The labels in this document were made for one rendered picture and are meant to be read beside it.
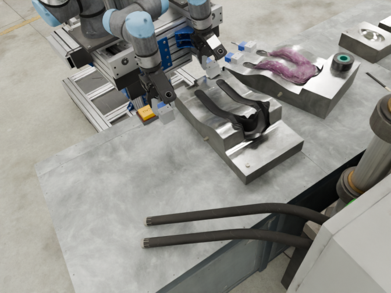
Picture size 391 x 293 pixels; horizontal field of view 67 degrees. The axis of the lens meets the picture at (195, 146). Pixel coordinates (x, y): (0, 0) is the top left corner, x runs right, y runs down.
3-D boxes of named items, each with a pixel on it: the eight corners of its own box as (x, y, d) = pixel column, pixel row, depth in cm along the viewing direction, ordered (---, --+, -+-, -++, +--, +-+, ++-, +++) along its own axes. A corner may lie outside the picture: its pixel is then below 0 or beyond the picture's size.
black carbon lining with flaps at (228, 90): (192, 96, 125) (189, 78, 118) (223, 80, 129) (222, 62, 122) (243, 148, 105) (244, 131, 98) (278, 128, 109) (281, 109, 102)
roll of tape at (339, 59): (341, 74, 118) (344, 67, 115) (326, 64, 122) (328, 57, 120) (356, 66, 119) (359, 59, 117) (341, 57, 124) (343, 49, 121)
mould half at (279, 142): (175, 106, 132) (170, 82, 122) (223, 82, 139) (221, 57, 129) (245, 185, 104) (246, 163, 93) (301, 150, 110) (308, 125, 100)
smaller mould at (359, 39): (337, 45, 147) (341, 32, 142) (359, 34, 151) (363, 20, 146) (373, 64, 136) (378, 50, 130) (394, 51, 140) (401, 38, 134)
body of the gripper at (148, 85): (160, 79, 109) (153, 50, 99) (171, 91, 104) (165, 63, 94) (141, 88, 107) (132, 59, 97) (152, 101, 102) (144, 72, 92)
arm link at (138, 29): (137, 6, 87) (157, 13, 83) (146, 39, 96) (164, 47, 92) (116, 18, 84) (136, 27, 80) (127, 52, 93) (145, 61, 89)
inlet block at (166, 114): (148, 106, 119) (145, 96, 115) (159, 100, 120) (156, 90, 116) (163, 125, 111) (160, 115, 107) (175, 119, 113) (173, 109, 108)
